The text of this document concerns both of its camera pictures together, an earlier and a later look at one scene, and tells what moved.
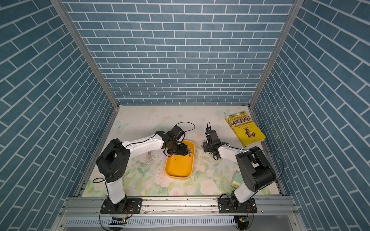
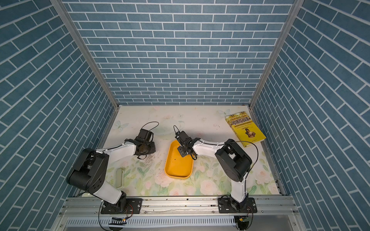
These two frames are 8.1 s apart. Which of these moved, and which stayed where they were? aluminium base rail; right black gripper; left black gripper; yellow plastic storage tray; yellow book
Moved: left black gripper; right black gripper
Stayed: aluminium base rail; yellow book; yellow plastic storage tray
